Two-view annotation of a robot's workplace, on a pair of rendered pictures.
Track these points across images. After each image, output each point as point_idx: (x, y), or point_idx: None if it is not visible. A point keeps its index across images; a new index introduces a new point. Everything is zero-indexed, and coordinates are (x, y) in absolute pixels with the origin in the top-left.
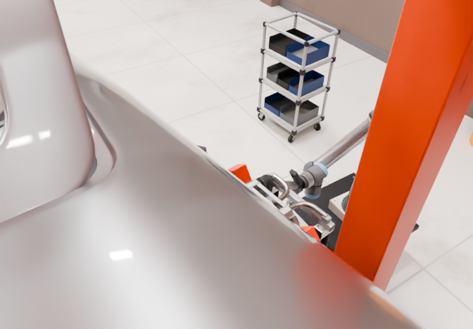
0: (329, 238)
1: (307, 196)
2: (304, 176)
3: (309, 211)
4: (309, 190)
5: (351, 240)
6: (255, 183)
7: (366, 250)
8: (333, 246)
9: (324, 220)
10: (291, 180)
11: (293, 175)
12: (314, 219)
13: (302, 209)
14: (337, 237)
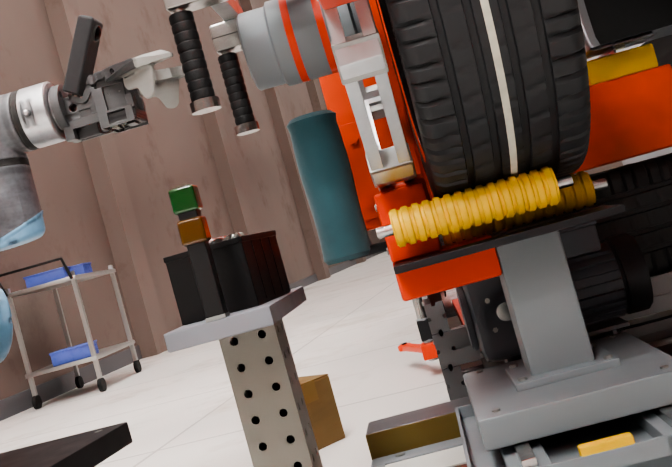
0: (55, 458)
1: (43, 227)
2: (51, 83)
3: None
4: (35, 190)
5: None
6: None
7: None
8: (85, 448)
9: None
10: (89, 77)
11: (100, 22)
12: (237, 11)
13: (228, 2)
14: (37, 461)
